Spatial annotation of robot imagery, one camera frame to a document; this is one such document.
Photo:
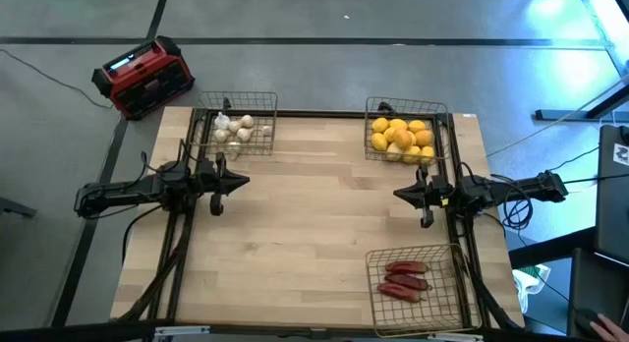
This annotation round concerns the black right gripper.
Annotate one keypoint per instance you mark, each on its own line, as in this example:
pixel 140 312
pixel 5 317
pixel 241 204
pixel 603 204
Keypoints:
pixel 435 194

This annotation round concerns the person's hand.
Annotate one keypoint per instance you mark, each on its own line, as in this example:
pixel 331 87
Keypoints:
pixel 611 328

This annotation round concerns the pale yellow lemon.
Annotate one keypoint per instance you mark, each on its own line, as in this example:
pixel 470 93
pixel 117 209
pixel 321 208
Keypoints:
pixel 394 152

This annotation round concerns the black table clamp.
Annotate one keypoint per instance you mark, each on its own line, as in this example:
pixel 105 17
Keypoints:
pixel 385 107
pixel 226 104

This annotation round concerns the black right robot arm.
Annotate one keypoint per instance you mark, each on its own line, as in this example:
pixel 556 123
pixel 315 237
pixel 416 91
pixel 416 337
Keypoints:
pixel 506 189

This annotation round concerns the orange lemon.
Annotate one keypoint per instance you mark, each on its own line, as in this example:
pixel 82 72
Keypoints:
pixel 403 138
pixel 424 137

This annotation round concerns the dark office desk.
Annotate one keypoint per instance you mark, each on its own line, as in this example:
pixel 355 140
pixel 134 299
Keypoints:
pixel 589 283

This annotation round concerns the dark grey stand foot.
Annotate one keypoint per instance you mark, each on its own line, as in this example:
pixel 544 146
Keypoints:
pixel 17 208

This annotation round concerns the white and green bag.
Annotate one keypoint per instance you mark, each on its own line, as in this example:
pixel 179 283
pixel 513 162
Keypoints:
pixel 528 283

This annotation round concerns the black floor stand base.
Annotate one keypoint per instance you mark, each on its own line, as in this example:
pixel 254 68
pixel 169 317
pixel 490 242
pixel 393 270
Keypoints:
pixel 560 115

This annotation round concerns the black computer mouse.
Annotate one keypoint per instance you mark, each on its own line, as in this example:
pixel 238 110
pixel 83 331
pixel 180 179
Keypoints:
pixel 585 320

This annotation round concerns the white objects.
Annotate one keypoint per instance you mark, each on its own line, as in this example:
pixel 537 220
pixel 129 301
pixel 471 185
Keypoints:
pixel 244 134

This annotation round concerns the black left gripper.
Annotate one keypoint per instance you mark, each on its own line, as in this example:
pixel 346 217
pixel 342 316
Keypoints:
pixel 211 180

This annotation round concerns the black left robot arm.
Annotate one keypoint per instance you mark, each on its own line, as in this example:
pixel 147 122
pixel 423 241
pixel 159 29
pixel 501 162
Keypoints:
pixel 128 189

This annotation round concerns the red and black jobsite radio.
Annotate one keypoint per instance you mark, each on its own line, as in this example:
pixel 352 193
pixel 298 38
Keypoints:
pixel 142 79

